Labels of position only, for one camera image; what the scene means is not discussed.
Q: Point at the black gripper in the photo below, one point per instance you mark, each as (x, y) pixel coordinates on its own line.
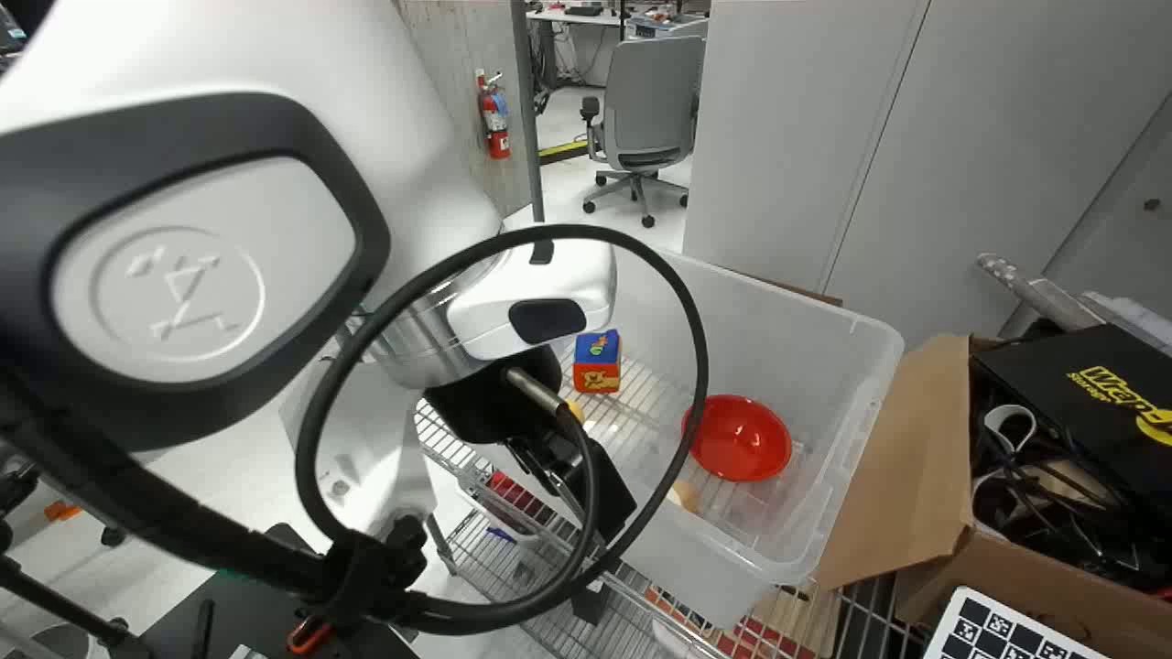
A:
(517, 404)

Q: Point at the tan toy bread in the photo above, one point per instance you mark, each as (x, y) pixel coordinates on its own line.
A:
(686, 497)

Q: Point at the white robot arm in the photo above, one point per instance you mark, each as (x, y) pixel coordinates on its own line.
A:
(240, 257)

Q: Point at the clear plastic container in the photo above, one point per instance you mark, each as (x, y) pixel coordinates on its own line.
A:
(698, 332)

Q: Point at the blue red small box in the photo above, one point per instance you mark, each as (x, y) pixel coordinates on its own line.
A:
(600, 363)

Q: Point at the red plastic bowl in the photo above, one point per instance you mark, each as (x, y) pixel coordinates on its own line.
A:
(743, 441)

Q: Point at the red fire extinguisher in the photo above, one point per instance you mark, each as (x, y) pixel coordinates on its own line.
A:
(491, 115)

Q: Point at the grey office chair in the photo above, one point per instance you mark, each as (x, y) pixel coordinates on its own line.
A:
(643, 119)

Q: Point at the brown cardboard box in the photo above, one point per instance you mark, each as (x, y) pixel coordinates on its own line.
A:
(911, 519)

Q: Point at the black white marker board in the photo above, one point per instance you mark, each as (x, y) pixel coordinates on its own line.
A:
(987, 629)

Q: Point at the silver metal tube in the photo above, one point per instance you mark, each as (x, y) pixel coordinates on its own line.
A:
(1037, 296)

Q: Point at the black yellow bag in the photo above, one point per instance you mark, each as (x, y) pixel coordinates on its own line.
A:
(1108, 396)

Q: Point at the wire shelf cart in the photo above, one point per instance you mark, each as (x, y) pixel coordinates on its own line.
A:
(516, 540)

